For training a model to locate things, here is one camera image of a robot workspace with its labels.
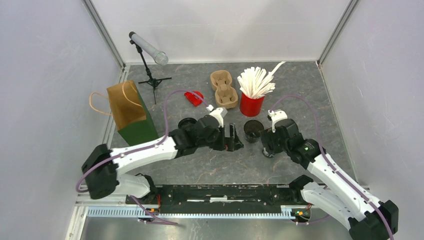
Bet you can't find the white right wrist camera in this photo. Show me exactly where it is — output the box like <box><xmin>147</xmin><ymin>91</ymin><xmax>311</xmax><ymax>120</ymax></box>
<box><xmin>268</xmin><ymin>109</ymin><xmax>288</xmax><ymax>133</ymax></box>

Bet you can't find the grey microphone on stand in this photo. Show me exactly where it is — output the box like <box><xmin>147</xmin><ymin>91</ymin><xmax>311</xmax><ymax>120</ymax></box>
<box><xmin>128</xmin><ymin>31</ymin><xmax>172</xmax><ymax>104</ymax></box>

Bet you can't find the red cylindrical straw holder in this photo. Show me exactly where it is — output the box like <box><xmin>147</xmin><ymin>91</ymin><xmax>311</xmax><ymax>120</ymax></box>
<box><xmin>240</xmin><ymin>93</ymin><xmax>265</xmax><ymax>117</ymax></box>

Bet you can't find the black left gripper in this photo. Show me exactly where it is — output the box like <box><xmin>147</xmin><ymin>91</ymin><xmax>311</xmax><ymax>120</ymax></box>
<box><xmin>197</xmin><ymin>123</ymin><xmax>244</xmax><ymax>152</ymax></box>

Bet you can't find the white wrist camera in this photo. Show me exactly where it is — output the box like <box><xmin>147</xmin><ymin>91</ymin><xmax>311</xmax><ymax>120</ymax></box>
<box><xmin>206</xmin><ymin>104</ymin><xmax>228</xmax><ymax>128</ymax></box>
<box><xmin>268</xmin><ymin>109</ymin><xmax>288</xmax><ymax>133</ymax></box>

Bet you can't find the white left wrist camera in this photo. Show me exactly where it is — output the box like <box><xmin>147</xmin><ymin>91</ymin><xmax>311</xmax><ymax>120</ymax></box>
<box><xmin>206</xmin><ymin>104</ymin><xmax>228</xmax><ymax>128</ymax></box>

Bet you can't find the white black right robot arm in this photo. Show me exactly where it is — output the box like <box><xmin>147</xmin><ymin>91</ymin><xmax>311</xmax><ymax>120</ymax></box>
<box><xmin>260</xmin><ymin>119</ymin><xmax>399</xmax><ymax>240</ymax></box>

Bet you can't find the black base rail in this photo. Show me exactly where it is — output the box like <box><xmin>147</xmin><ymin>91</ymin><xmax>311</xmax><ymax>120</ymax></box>
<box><xmin>138</xmin><ymin>184</ymin><xmax>312</xmax><ymax>214</ymax></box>

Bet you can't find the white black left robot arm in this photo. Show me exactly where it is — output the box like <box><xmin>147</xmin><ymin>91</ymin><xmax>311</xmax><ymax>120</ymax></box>
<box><xmin>81</xmin><ymin>115</ymin><xmax>244</xmax><ymax>204</ymax></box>

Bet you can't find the brown paper bag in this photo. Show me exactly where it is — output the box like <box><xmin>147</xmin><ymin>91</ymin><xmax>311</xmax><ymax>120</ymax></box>
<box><xmin>89</xmin><ymin>80</ymin><xmax>147</xmax><ymax>130</ymax></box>

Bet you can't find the dark translucent cup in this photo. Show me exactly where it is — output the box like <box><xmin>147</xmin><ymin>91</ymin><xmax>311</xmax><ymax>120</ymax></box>
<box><xmin>262</xmin><ymin>148</ymin><xmax>275</xmax><ymax>158</ymax></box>
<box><xmin>243</xmin><ymin>119</ymin><xmax>264</xmax><ymax>144</ymax></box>

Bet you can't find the brown cardboard cup carrier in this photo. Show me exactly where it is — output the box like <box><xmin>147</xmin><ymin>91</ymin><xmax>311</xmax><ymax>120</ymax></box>
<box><xmin>210</xmin><ymin>70</ymin><xmax>239</xmax><ymax>109</ymax></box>

